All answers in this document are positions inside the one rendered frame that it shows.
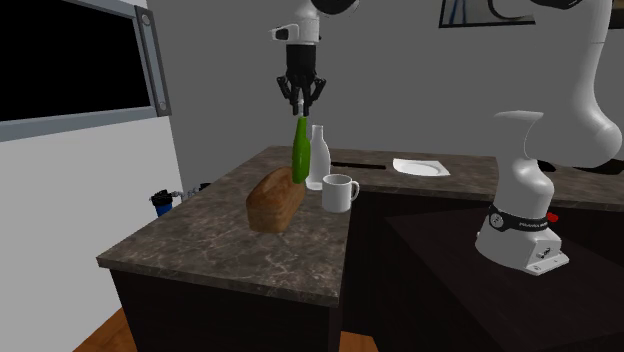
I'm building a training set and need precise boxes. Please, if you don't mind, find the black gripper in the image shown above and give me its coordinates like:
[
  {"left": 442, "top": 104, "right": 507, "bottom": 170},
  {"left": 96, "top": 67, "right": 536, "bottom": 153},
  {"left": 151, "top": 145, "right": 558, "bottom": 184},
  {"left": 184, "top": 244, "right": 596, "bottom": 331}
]
[{"left": 276, "top": 44, "right": 327, "bottom": 118}]

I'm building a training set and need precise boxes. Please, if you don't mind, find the green glass bottle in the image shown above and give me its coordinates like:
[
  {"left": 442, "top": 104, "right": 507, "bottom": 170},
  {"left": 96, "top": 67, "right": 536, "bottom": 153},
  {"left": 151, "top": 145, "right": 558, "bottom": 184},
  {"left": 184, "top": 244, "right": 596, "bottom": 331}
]
[{"left": 291, "top": 116, "right": 312, "bottom": 185}]

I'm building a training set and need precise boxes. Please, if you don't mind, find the clear glass bottle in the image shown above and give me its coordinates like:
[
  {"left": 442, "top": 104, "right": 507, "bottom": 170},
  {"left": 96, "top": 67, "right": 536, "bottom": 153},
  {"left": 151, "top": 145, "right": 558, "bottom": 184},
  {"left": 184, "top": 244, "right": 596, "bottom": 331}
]
[{"left": 304, "top": 124, "right": 332, "bottom": 192}]

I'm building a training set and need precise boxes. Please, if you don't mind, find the white mug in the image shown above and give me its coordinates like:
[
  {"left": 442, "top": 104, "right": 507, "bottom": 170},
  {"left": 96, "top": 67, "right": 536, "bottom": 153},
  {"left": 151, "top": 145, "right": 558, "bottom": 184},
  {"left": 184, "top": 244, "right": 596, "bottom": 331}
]
[{"left": 321, "top": 173, "right": 361, "bottom": 215}]

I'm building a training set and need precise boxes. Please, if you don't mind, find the brown bread loaf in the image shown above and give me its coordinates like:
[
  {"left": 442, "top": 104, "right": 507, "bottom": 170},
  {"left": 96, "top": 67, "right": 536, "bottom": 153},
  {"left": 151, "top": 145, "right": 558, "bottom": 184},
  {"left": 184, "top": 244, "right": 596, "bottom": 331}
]
[{"left": 245, "top": 166, "right": 308, "bottom": 234}]

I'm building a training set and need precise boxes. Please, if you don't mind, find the white plate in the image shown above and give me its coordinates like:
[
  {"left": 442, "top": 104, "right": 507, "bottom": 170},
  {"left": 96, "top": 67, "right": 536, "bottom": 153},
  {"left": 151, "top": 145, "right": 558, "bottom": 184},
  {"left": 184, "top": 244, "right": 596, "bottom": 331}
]
[{"left": 392, "top": 157, "right": 451, "bottom": 178}]

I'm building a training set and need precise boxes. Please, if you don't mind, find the blue water filter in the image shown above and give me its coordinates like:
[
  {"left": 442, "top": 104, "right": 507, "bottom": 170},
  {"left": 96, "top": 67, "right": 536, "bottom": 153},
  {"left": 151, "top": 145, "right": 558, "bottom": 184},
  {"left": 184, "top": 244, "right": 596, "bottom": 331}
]
[{"left": 148, "top": 188, "right": 176, "bottom": 219}]

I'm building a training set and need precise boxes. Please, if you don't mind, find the grey framed window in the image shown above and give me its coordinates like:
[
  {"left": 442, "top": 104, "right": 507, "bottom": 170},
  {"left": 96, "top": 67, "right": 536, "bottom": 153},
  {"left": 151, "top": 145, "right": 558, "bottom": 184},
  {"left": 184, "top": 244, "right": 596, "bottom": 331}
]
[{"left": 0, "top": 0, "right": 173, "bottom": 144}]

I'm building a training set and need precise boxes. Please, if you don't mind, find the dark kitchen cabinet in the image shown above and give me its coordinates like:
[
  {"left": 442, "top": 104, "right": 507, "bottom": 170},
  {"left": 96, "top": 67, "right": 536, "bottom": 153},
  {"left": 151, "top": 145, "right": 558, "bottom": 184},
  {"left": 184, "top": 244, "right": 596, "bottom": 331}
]
[{"left": 108, "top": 188, "right": 498, "bottom": 352}]

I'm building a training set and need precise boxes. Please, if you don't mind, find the dark robot stand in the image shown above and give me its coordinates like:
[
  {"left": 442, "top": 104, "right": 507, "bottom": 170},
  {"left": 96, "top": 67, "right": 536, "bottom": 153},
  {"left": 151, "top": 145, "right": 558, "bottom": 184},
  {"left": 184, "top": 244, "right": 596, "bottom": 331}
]
[{"left": 380, "top": 206, "right": 624, "bottom": 352}]

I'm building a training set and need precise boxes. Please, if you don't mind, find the dark framed wall picture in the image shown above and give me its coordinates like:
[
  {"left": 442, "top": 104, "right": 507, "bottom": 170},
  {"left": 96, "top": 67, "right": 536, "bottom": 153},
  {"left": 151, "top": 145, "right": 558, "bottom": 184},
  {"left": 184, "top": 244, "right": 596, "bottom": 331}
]
[{"left": 438, "top": 0, "right": 537, "bottom": 29}]

